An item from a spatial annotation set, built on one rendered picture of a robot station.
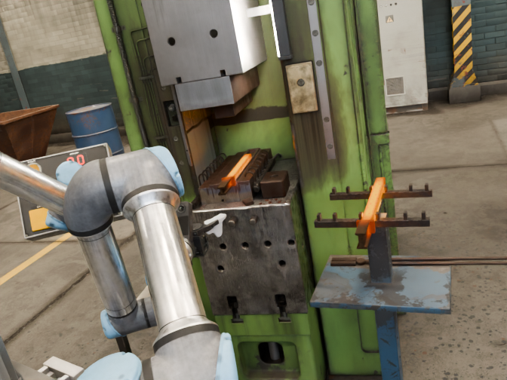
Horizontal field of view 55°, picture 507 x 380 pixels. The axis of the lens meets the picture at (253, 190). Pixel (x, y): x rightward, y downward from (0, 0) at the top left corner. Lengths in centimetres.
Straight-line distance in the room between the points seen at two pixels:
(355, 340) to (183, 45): 137
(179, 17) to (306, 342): 127
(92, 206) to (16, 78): 954
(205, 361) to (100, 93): 869
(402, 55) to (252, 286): 539
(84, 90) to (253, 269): 800
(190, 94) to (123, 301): 80
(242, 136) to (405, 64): 489
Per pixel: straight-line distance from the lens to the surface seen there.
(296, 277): 180
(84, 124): 627
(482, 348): 246
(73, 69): 961
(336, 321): 213
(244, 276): 184
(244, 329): 198
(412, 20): 685
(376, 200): 146
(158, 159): 99
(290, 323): 192
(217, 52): 166
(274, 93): 213
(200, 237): 136
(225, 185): 166
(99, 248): 109
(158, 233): 92
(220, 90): 168
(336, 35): 174
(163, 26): 172
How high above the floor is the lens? 151
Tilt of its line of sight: 19 degrees down
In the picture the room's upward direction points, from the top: 11 degrees counter-clockwise
